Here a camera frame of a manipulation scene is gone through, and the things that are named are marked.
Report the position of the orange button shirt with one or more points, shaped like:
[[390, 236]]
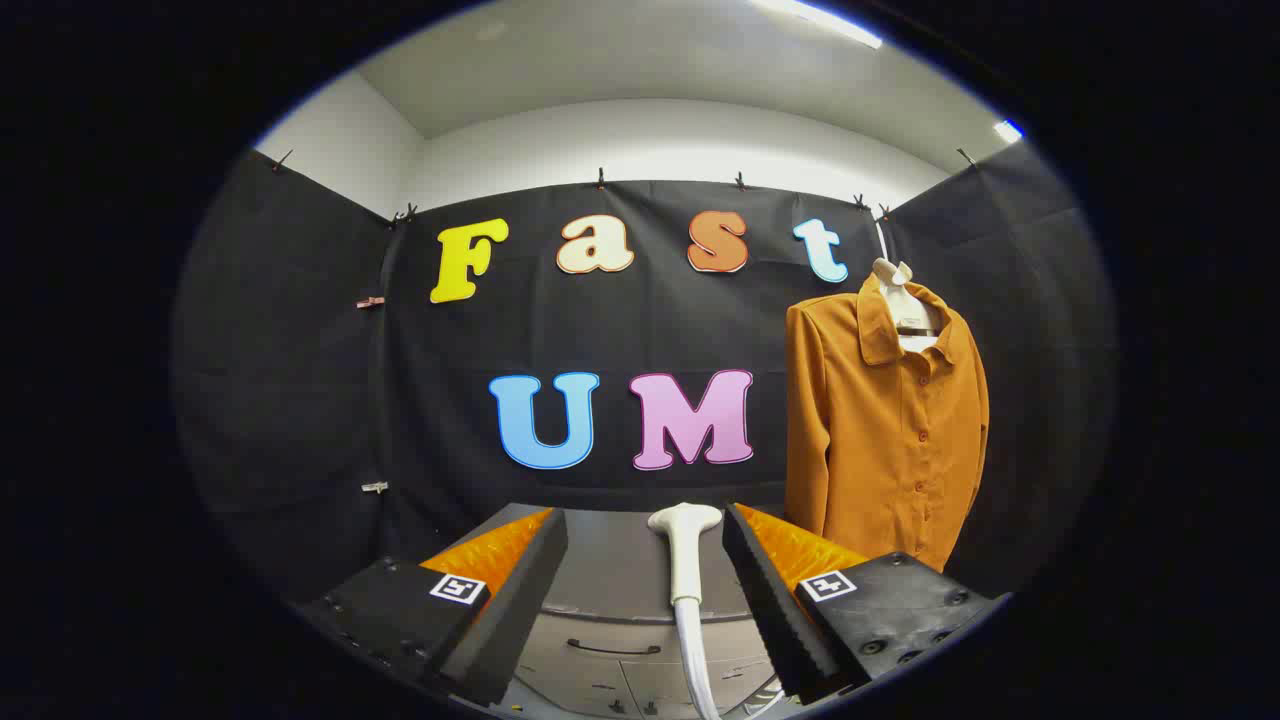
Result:
[[880, 450]]

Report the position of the small ceiling light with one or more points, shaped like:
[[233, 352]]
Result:
[[1008, 131]]

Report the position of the long ceiling light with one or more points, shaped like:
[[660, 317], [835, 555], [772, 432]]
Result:
[[820, 18]]

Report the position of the white mannequin torso hanger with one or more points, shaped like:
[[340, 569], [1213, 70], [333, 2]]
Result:
[[900, 300]]

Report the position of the black backdrop cloth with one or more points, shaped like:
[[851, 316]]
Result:
[[300, 400]]

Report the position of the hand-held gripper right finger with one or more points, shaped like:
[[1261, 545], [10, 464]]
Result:
[[770, 600]]

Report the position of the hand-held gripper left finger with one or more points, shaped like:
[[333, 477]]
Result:
[[520, 610]]

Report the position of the white garment steamer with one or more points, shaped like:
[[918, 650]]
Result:
[[686, 555]]

